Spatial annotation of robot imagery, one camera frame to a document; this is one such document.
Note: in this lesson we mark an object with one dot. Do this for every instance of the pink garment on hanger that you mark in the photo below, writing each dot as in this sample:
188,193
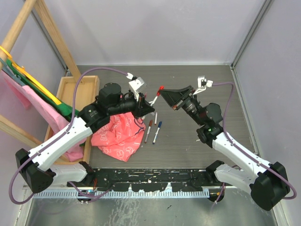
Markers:
23,107

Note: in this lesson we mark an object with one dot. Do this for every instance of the wooden clothes rack frame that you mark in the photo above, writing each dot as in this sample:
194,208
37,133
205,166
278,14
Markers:
8,43

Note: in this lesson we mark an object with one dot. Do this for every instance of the short white pen red tip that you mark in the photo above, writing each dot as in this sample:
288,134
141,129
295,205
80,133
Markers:
154,100

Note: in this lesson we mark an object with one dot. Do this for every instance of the aluminium corner profile left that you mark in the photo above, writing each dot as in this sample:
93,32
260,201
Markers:
47,35

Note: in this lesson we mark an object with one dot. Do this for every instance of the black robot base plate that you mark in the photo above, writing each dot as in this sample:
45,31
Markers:
149,180

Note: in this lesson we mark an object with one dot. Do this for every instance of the grey-blue hanger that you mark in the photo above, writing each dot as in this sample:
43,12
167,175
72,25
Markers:
8,71

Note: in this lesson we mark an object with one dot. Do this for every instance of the short white pen beside cloth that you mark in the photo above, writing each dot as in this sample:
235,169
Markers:
156,116

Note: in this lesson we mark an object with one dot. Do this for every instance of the slotted cable duct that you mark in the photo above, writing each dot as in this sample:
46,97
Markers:
68,193

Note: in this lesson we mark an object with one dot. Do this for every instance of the green garment on hanger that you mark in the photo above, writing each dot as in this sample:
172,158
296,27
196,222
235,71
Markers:
63,109

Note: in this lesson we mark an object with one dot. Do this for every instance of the aluminium corner profile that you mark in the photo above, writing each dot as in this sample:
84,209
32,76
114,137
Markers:
47,35
251,32

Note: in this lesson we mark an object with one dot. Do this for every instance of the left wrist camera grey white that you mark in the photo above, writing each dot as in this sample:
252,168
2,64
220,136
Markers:
137,86

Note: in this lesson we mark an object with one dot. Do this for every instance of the coral patterned cloth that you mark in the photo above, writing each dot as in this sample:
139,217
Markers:
121,137

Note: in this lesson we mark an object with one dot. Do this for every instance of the aluminium corner profile right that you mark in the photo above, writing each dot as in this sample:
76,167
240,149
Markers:
251,32

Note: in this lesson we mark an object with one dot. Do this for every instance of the white pen brown cap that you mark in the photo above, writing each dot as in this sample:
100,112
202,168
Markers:
148,131

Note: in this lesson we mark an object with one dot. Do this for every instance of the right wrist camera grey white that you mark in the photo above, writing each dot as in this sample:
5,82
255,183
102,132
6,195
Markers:
203,84

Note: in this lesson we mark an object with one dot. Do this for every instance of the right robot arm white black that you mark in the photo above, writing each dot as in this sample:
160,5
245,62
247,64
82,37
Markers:
265,182

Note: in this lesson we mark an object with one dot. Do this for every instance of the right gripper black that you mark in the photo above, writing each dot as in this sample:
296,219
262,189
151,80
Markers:
174,97

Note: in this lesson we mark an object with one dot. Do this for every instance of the yellow hanger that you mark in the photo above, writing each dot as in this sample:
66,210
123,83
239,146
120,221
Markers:
32,79

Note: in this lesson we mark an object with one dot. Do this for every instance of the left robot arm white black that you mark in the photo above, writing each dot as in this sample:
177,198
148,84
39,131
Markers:
35,166

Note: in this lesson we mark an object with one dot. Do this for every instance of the red pen cap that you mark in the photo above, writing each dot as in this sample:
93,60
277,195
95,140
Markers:
161,88

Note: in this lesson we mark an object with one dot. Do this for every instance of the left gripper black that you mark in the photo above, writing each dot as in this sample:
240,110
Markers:
141,107

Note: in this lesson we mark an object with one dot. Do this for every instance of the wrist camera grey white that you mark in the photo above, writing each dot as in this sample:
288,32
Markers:
203,84
137,86

